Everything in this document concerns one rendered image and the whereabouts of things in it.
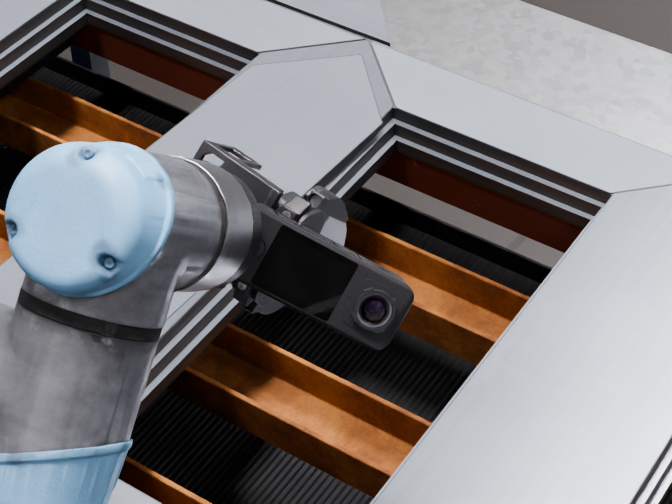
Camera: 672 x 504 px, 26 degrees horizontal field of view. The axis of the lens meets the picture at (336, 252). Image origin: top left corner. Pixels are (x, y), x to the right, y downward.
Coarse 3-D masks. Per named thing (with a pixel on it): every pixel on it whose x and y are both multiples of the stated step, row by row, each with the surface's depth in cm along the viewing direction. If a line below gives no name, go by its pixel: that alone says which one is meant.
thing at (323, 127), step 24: (264, 72) 164; (216, 96) 161; (240, 96) 161; (264, 96) 161; (288, 96) 161; (312, 96) 161; (264, 120) 158; (288, 120) 158; (312, 120) 158; (336, 120) 158; (360, 120) 158; (312, 144) 155; (336, 144) 155
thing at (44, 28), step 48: (96, 0) 178; (0, 48) 169; (48, 48) 175; (192, 48) 172; (240, 48) 168; (336, 48) 168; (384, 96) 161; (384, 144) 160; (432, 144) 159; (480, 144) 156; (336, 192) 154; (528, 192) 155; (576, 192) 152; (576, 240) 147; (192, 336) 139
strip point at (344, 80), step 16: (256, 64) 165; (272, 64) 165; (288, 64) 165; (304, 64) 165; (320, 64) 165; (336, 64) 165; (352, 64) 165; (288, 80) 163; (304, 80) 163; (320, 80) 163; (336, 80) 163; (352, 80) 163; (368, 80) 163; (320, 96) 161; (336, 96) 161; (352, 96) 161; (368, 96) 161; (368, 112) 159
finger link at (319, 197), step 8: (312, 192) 91; (320, 192) 92; (328, 192) 93; (312, 200) 92; (320, 200) 91; (328, 200) 92; (336, 200) 93; (312, 208) 91; (320, 208) 92; (328, 208) 93; (336, 208) 94; (344, 208) 96; (328, 216) 94; (336, 216) 95; (344, 216) 97
